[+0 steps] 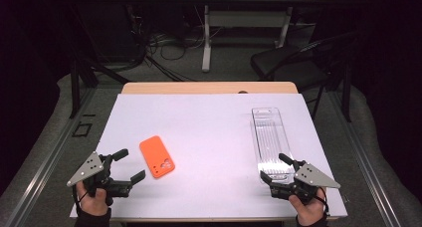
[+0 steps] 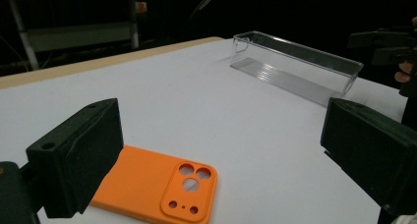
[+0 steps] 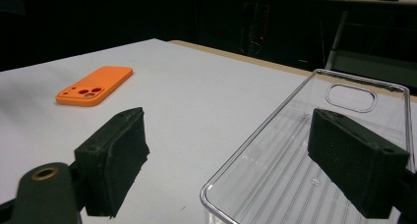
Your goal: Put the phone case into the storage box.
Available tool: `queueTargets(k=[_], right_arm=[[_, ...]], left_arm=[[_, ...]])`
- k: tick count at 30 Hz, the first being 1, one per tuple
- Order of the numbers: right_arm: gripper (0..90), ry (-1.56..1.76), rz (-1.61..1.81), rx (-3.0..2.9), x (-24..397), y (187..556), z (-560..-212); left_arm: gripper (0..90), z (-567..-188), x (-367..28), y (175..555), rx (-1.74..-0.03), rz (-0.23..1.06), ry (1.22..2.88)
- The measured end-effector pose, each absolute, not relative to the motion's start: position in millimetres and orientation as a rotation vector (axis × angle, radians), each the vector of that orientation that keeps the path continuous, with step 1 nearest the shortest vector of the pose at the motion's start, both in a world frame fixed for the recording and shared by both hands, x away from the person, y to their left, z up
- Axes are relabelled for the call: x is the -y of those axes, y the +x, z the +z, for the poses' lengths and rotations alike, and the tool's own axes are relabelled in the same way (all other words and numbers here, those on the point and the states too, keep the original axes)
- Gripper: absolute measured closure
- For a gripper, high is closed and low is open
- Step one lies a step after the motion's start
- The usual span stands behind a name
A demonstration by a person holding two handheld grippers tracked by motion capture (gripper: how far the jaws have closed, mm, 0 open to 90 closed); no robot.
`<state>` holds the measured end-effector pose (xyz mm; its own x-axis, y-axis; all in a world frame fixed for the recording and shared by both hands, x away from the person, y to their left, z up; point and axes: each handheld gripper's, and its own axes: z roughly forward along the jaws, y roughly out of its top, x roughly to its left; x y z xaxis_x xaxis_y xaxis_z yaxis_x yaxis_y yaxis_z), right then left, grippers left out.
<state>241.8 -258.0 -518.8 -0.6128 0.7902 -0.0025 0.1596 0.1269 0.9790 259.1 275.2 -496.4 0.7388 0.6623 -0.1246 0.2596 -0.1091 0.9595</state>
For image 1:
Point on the person's right hand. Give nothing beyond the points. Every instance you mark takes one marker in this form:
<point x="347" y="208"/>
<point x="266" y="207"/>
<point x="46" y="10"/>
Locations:
<point x="310" y="213"/>

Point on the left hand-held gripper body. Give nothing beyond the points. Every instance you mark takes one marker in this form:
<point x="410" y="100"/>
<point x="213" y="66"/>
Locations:
<point x="88" y="170"/>

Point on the metal floor rail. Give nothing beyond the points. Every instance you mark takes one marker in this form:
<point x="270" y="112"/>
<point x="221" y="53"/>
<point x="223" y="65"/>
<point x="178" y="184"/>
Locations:
<point x="49" y="164"/>
<point x="365" y="164"/>

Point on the black stand frame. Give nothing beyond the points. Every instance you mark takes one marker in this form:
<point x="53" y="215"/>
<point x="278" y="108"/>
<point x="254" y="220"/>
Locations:
<point x="75" y="87"/>

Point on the clear plastic tray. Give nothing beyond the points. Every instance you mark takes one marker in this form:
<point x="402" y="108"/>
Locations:
<point x="268" y="134"/>

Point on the person's left hand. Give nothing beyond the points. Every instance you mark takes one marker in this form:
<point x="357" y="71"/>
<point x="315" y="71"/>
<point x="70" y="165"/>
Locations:
<point x="93" y="205"/>

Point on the white-framed desk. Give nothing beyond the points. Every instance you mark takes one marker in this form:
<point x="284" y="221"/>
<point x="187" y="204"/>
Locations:
<point x="206" y="38"/>

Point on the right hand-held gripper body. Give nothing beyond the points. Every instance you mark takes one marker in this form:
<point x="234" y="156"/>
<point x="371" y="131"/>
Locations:
<point x="310" y="177"/>

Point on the orange phone case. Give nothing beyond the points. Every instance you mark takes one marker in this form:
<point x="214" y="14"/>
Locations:
<point x="154" y="154"/>

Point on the black chair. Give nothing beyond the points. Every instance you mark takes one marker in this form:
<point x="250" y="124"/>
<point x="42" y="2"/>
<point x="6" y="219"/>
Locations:
<point x="282" y="62"/>

